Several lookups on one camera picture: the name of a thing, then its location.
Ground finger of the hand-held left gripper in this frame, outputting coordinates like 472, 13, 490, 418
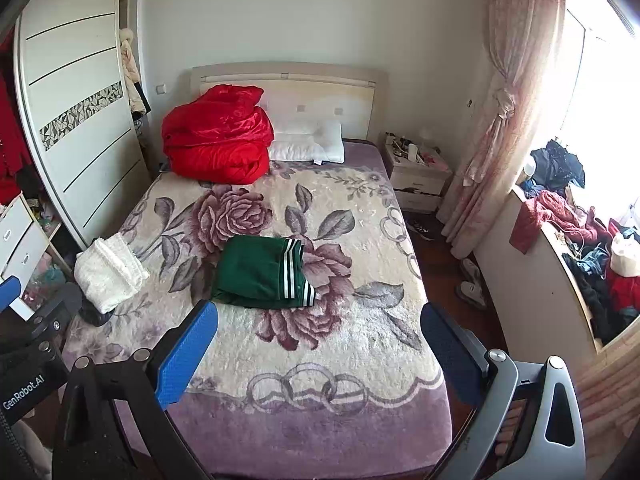
0, 275, 22, 314
27, 282, 83, 351

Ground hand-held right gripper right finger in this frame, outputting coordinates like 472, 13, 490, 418
420, 302, 587, 480

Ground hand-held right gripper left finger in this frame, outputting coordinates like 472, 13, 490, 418
51, 300, 219, 480

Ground green varsity jacket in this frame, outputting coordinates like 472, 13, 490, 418
211, 235, 317, 310

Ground person's left forearm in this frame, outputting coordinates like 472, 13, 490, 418
0, 417, 53, 480

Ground colourful folded clothes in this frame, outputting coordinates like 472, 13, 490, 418
22, 250, 66, 311

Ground red hanging clothes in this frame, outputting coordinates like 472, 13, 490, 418
0, 35, 31, 201

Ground pile of mixed clothes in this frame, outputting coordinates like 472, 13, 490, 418
510, 140, 640, 346

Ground dark cloth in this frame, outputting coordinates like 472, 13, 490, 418
79, 302, 113, 327

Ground white folded fluffy blanket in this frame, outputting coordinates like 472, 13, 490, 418
74, 232, 151, 313

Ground white wooden cabinet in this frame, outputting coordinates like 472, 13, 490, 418
472, 185, 640, 361

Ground floral rose blanket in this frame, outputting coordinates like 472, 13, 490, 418
62, 142, 453, 478

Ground red knit garment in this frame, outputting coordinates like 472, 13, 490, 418
510, 191, 598, 253

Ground white nightstand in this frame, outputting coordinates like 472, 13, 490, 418
384, 132, 453, 213

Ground white wardrobe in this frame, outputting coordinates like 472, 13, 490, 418
14, 0, 151, 251
0, 0, 153, 321

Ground red quilt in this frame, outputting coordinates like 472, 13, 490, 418
161, 85, 276, 186

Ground white pillow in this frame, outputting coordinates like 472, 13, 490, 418
268, 120, 346, 165

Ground beige hanging coat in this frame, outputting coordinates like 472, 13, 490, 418
118, 27, 151, 116

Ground pink patterned curtain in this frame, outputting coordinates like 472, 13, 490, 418
440, 0, 568, 261

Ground white wooden bed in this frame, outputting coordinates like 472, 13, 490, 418
60, 62, 453, 480

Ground window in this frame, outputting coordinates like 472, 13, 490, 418
560, 0, 640, 221

